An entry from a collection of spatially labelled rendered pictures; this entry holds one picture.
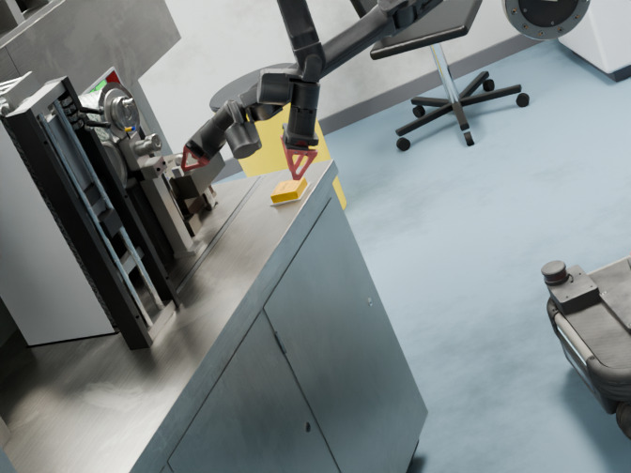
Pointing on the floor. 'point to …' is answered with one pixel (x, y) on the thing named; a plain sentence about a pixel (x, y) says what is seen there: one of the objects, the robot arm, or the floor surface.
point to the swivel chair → (431, 28)
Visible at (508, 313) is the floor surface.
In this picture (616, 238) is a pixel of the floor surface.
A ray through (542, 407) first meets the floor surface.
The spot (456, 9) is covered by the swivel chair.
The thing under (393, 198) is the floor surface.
